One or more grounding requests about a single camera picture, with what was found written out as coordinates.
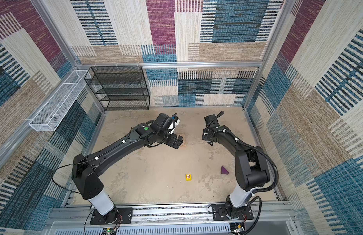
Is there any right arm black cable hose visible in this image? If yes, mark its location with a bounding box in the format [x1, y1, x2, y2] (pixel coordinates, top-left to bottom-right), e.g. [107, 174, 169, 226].
[205, 111, 279, 234]

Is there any purple triangular block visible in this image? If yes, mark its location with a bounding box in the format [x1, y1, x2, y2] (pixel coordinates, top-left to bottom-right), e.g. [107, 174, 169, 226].
[221, 165, 229, 175]

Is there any yellow target cube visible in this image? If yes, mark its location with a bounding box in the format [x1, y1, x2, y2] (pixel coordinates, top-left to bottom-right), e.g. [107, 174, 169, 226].
[185, 174, 192, 181]

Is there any black wire mesh shelf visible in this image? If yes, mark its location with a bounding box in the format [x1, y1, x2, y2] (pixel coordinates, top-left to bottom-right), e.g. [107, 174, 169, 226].
[84, 66, 150, 111]

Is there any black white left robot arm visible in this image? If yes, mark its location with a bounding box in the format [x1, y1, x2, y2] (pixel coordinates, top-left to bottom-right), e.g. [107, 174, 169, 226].
[71, 113, 183, 225]

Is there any aluminium mounting rail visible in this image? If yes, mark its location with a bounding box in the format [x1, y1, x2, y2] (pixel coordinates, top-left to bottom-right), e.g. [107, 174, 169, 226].
[42, 201, 303, 235]

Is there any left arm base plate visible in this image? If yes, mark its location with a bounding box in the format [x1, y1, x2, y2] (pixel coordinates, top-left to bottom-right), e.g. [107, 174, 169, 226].
[89, 208, 133, 225]

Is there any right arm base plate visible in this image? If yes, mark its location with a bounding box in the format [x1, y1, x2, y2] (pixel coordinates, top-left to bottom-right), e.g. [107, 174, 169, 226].
[207, 204, 254, 221]

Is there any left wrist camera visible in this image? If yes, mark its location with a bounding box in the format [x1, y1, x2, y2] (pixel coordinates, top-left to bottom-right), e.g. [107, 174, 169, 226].
[168, 113, 180, 135]

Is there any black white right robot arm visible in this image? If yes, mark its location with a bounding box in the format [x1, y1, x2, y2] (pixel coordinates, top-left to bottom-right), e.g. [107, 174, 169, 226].
[202, 115, 270, 219]

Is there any white wire mesh basket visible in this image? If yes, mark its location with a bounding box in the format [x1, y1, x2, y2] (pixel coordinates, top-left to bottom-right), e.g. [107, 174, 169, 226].
[29, 70, 87, 132]

